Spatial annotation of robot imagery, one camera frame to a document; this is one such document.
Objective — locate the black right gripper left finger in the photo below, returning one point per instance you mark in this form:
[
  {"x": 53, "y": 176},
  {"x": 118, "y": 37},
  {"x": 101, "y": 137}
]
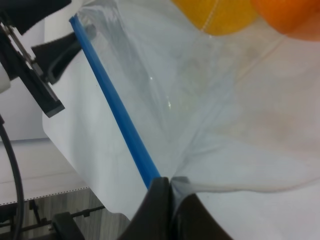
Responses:
[{"x": 152, "y": 221}]

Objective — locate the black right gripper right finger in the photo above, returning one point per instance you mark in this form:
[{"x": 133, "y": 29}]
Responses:
[{"x": 192, "y": 221}]

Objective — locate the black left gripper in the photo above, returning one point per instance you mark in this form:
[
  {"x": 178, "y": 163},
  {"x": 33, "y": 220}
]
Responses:
[{"x": 51, "y": 58}]

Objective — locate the clear zip bag blue seal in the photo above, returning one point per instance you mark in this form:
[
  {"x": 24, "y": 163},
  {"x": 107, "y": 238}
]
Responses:
[{"x": 233, "y": 119}]

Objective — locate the yellow pear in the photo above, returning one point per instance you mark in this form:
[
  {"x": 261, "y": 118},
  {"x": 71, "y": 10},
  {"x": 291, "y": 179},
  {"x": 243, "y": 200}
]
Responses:
[{"x": 218, "y": 17}]

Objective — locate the orange fruit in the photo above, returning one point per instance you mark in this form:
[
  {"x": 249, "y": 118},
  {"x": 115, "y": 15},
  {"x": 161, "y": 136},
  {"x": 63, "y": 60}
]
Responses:
[{"x": 297, "y": 19}]

